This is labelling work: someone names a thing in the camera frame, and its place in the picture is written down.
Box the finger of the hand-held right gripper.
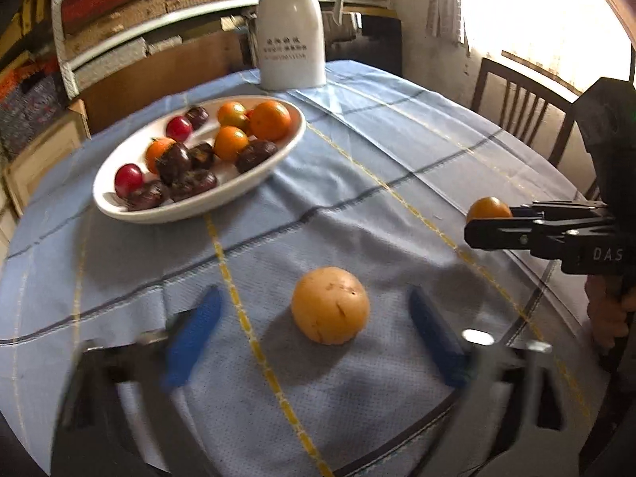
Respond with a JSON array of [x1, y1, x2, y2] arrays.
[[512, 201, 609, 222], [464, 216, 567, 259]]

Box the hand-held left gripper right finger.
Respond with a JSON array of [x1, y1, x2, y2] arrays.
[[407, 283, 582, 477]]

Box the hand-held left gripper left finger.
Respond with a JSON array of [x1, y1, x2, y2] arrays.
[[50, 283, 224, 477]]

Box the small yellow-orange tangerine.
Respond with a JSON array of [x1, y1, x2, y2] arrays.
[[466, 196, 514, 222]]

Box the large pale orange fruit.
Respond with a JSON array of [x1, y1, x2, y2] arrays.
[[291, 267, 371, 346]]

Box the white oval plate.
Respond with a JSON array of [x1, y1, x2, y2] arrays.
[[93, 95, 307, 224]]

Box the person's right hand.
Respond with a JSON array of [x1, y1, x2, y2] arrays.
[[585, 274, 628, 349]]

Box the dark wooden chair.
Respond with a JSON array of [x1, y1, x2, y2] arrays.
[[469, 57, 604, 200]]

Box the blue checked tablecloth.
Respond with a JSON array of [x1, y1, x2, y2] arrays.
[[0, 60, 612, 477]]

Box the pale curtain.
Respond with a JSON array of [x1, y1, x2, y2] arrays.
[[426, 0, 470, 55]]

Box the black case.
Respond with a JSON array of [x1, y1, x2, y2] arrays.
[[323, 10, 403, 78]]

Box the cardboard box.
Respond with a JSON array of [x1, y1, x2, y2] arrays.
[[2, 99, 93, 217]]

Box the brown wooden board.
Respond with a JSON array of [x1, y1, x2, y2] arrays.
[[74, 30, 259, 135]]

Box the blue patterned storage boxes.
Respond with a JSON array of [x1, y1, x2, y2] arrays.
[[0, 60, 70, 160]]

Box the white thermos jug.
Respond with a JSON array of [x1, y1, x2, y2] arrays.
[[253, 0, 345, 91]]

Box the white shelf rack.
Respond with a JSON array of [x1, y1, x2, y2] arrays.
[[50, 0, 388, 100]]

